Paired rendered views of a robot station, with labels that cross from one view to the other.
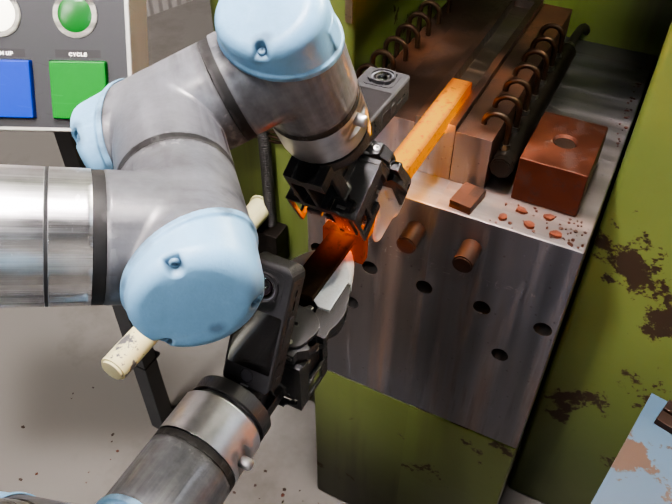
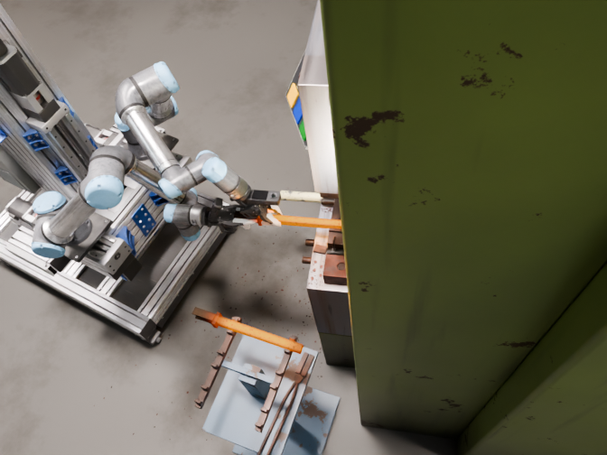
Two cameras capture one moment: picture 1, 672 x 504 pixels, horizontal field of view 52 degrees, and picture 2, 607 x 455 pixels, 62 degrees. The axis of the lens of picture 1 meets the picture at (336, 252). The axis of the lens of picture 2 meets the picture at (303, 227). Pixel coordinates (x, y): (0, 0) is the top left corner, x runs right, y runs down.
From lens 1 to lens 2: 1.57 m
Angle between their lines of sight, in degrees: 51
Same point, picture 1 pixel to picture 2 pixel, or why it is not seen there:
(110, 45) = not seen: hidden behind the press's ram
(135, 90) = (202, 157)
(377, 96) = (264, 197)
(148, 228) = (165, 177)
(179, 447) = (187, 209)
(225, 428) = (194, 215)
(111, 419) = not seen: hidden behind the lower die
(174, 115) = (194, 166)
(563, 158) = (330, 266)
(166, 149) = (183, 171)
